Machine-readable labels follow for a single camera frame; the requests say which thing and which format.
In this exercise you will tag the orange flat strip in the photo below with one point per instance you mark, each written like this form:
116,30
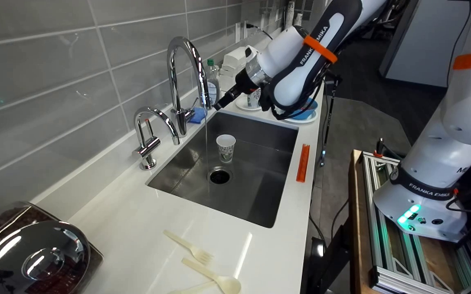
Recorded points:
303,164

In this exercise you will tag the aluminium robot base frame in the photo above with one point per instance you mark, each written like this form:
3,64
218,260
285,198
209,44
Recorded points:
399,266

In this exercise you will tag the soap bottle with green cap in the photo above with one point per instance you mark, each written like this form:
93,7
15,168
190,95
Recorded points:
213,82

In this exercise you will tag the white cabinet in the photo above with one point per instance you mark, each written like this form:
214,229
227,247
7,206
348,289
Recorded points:
409,49

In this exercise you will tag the wooden base board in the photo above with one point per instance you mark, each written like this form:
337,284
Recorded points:
358,229

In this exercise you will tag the blue sponge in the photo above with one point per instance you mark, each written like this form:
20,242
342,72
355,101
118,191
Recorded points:
196,115

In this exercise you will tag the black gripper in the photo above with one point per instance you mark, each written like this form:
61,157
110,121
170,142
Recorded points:
245,82

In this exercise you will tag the white plate under bowl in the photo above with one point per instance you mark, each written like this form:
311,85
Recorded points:
301,121

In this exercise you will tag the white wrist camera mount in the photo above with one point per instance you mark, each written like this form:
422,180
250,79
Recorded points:
237,56

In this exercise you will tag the small white saucer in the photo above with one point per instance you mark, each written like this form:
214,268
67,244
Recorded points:
244,108

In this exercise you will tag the shiny chrome pot lid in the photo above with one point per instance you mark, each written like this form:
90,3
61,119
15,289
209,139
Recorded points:
33,262

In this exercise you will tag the black sink drain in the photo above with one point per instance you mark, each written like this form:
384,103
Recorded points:
219,175

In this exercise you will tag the black camera stand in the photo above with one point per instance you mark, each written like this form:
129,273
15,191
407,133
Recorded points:
329,124

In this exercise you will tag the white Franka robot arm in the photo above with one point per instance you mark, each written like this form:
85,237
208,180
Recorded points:
453,136

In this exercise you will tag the plain white paper cup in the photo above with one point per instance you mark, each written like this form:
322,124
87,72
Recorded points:
226,147

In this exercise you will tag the tall chrome gooseneck faucet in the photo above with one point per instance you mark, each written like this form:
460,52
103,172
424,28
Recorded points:
172,82

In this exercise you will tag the small chrome faucet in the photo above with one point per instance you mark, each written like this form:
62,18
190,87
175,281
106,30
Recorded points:
147,147

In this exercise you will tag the stainless steel sink basin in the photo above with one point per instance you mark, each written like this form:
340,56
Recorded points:
262,168

